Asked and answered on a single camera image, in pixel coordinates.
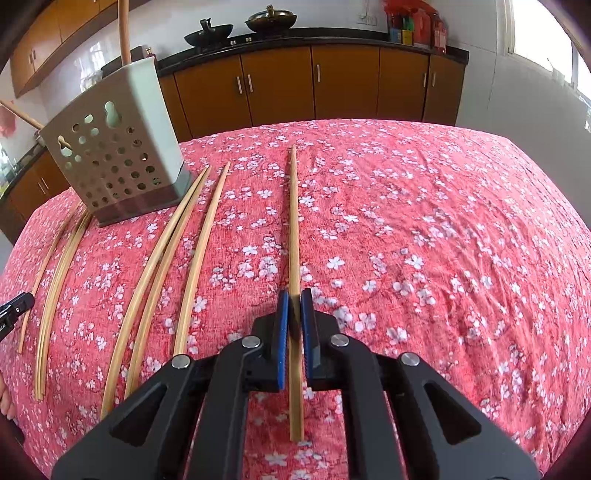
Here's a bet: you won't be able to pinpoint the pale green perforated utensil holder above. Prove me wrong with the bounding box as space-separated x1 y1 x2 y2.
38 46 195 228

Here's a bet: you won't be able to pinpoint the wooden chopsticks right pair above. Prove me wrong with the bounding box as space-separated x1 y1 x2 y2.
0 100 46 131

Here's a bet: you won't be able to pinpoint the brown lower kitchen cabinets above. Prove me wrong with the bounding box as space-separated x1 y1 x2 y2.
0 44 467 245

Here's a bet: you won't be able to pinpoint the black wok with lid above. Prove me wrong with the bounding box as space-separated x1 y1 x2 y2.
245 4 298 34

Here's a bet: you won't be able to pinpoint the red floral tablecloth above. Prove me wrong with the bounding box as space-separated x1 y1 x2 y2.
0 119 591 480

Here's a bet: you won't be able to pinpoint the brown upper kitchen cabinets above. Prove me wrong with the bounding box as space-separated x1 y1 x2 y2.
9 0 121 97

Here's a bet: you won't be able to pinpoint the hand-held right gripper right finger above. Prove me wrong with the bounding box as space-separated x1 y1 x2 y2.
300 288 541 480

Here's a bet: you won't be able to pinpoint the black kitchen countertop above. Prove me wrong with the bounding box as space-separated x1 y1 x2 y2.
0 28 469 204

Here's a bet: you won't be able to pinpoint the red bottle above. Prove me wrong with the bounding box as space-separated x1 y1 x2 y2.
431 14 448 54
413 9 432 48

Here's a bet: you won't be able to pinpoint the wooden chopstick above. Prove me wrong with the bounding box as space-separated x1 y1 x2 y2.
17 212 81 355
100 166 212 420
287 144 305 443
38 213 95 400
124 181 209 399
33 215 88 402
173 161 232 356
117 0 131 65

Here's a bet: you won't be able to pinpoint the yellow green carton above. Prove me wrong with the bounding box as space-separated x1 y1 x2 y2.
389 14 414 45

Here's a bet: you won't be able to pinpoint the brown kitchen cabinets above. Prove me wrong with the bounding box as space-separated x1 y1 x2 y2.
0 44 467 245
9 0 121 97

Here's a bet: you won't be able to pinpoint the person's left hand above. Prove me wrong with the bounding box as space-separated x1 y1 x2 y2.
0 371 14 418

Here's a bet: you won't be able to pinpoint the hanging red plastic bag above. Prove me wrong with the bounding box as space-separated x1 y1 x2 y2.
0 105 20 138

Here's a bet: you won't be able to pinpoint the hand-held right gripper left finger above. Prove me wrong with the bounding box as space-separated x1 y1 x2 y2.
51 290 291 480

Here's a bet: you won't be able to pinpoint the kitchen window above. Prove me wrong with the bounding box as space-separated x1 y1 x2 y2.
505 0 591 134

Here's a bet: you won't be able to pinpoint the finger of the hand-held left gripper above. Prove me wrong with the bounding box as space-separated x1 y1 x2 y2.
0 293 36 333

